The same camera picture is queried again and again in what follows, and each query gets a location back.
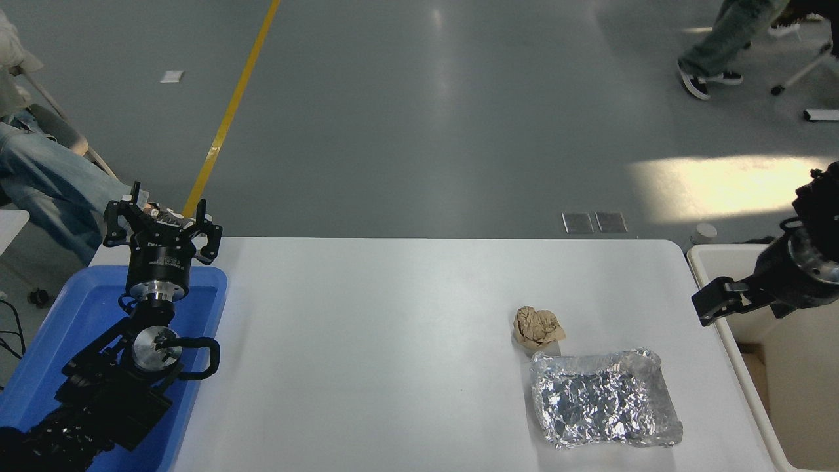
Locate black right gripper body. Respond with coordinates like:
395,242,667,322
752,237,817,309

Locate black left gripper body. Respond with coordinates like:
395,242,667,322
126,222,198,289

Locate silver foil tray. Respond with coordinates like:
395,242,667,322
529,347,684,450

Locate metal floor plate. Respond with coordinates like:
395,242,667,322
595,210,629,234
561,211,595,235

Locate large pale plastic bin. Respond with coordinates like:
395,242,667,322
686,244,839,472

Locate white round cylinder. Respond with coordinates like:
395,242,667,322
687,222,719,250

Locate blue plastic tray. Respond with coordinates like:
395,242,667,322
0,264,229,472

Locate grey folding chair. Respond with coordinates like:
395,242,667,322
16,62,123,186

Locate white side table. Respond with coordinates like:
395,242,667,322
0,209,31,255

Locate crumpled tan paper ball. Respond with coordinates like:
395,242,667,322
512,305,566,350

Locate white office chair base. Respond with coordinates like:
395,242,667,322
770,36,839,97

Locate black floor cables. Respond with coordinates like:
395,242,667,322
0,298,26,360

